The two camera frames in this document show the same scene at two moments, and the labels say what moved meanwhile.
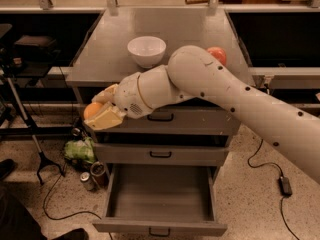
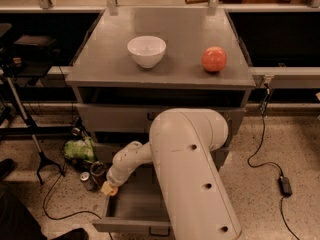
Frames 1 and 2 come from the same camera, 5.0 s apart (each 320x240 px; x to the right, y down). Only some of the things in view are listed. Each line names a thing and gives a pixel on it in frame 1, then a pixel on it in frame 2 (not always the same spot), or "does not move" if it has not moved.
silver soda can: x=85 y=177 does not move
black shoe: x=6 y=166 does not move
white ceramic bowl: x=146 y=51 does not move
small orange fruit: x=91 y=110 → x=114 y=191
